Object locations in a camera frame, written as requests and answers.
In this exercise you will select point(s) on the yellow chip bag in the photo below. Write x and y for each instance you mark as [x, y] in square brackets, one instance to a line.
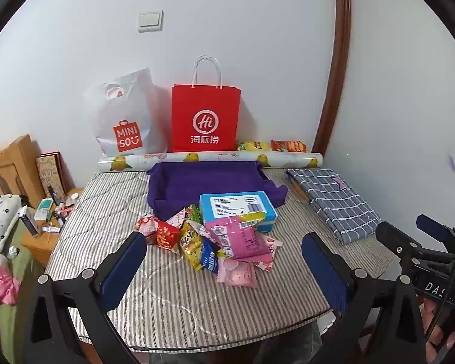
[254, 145]

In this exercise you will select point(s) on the brown wooden door frame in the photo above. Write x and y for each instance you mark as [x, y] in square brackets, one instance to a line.
[335, 64]

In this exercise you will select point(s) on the white dotted pillow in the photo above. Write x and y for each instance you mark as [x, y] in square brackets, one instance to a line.
[0, 216]

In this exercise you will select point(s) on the white teal box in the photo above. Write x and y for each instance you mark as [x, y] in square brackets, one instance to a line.
[44, 209]

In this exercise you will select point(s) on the red gold snack packet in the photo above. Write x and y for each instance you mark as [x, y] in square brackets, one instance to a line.
[165, 235]

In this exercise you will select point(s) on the patterned notebook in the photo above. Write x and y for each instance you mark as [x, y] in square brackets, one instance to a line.
[51, 176]

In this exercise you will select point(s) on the person's right hand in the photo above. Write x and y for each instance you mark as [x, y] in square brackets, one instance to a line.
[441, 337]

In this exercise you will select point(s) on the pink yellow-topped snack packet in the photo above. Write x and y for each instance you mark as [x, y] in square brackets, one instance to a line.
[235, 239]

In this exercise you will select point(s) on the white light switch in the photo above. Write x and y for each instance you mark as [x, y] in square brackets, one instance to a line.
[150, 21]

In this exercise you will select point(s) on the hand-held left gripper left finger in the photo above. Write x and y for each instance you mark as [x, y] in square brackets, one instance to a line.
[123, 269]

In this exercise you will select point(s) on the green bedsheet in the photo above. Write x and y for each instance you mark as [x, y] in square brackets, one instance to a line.
[7, 330]

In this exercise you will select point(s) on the white plastic shopping bag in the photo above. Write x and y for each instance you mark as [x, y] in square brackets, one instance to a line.
[125, 113]

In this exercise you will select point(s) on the grey checked folded cloth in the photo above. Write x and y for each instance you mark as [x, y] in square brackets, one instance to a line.
[337, 204]

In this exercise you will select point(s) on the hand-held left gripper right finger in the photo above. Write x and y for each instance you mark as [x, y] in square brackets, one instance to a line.
[322, 269]

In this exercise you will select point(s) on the striped quilted mattress pad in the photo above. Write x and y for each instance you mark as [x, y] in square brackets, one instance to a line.
[174, 311]

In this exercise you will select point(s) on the pink star cloth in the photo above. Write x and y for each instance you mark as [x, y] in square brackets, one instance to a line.
[0, 280]

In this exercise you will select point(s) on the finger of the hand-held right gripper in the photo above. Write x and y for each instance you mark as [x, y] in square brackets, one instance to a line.
[432, 227]
[394, 242]

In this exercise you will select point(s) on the yellow snack packet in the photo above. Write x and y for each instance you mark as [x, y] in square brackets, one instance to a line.
[189, 248]

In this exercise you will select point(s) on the red paper bag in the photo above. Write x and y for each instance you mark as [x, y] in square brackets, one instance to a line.
[204, 121]

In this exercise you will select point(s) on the fruit print paper roll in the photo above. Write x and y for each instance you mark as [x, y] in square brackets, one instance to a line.
[212, 158]

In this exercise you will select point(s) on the orange chip bag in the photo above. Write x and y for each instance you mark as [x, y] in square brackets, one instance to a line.
[288, 146]

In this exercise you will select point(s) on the wooden headboard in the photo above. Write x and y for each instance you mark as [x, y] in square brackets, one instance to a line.
[11, 170]

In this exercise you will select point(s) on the purple towel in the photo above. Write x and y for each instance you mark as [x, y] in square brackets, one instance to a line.
[185, 189]

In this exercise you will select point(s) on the green snack packet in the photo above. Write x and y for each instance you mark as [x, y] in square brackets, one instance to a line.
[193, 212]

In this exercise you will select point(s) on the white navy box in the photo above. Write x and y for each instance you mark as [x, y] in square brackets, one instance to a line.
[30, 222]

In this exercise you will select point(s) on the wooden nightstand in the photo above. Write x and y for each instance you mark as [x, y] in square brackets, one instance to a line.
[49, 239]

